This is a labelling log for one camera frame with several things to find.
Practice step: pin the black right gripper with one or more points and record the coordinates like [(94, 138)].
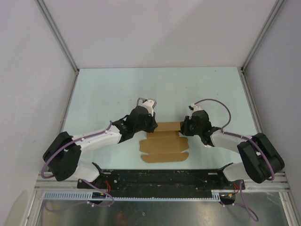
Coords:
[(184, 128)]

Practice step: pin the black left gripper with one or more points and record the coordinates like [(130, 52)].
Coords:
[(153, 125)]

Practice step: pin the brown cardboard box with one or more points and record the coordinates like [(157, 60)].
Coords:
[(164, 144)]

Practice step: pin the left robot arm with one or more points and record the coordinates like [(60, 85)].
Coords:
[(63, 157)]

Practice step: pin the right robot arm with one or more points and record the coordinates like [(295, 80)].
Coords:
[(260, 159)]

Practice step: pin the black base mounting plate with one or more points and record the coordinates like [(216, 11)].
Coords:
[(165, 183)]

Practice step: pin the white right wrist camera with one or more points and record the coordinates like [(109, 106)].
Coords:
[(194, 108)]

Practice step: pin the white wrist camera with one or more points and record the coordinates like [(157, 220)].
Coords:
[(149, 104), (194, 108)]

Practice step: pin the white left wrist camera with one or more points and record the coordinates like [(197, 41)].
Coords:
[(149, 104)]

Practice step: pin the right aluminium corner post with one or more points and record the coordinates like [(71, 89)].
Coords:
[(273, 14)]

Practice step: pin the aluminium corner post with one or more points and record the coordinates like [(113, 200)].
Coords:
[(56, 33), (273, 14)]

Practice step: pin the left aluminium corner post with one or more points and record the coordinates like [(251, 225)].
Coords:
[(56, 33)]

